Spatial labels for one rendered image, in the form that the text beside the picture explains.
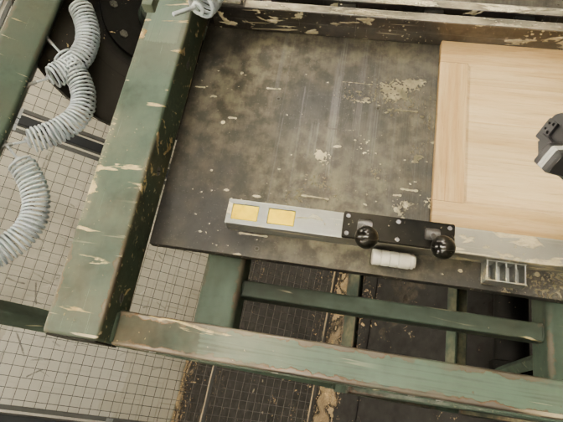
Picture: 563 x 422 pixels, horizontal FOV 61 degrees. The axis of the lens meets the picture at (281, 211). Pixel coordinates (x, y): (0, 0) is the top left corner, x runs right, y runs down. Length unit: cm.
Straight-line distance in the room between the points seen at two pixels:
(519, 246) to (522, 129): 26
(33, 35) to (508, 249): 125
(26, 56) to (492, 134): 114
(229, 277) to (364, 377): 32
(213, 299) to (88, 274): 23
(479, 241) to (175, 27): 74
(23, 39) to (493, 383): 132
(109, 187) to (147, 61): 28
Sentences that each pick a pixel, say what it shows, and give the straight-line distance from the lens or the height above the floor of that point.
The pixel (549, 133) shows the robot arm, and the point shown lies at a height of 159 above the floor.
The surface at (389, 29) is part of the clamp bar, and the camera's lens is 114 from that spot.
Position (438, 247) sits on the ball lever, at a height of 144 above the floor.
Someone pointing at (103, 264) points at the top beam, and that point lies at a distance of 89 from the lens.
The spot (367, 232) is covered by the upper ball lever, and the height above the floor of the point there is 154.
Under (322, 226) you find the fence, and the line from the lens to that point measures 89.
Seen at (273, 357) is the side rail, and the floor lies 157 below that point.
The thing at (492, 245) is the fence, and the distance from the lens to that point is 94.
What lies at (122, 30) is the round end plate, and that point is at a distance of 162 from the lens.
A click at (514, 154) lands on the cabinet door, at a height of 123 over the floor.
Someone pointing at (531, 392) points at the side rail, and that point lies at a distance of 90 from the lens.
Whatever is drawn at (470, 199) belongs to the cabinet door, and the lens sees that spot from 98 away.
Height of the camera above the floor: 199
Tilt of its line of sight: 26 degrees down
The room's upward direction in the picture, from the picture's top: 70 degrees counter-clockwise
